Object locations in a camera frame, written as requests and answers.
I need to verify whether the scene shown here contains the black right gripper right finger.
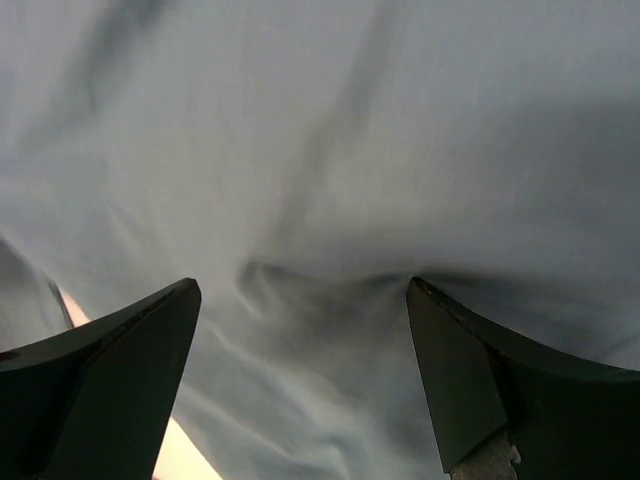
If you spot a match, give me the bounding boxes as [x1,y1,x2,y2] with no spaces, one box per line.
[406,278,639,479]

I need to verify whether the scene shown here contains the teal blue t-shirt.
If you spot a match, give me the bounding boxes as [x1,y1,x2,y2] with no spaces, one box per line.
[1,1,639,479]

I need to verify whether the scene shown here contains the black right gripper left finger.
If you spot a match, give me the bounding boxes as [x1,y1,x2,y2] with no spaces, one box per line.
[1,278,201,480]

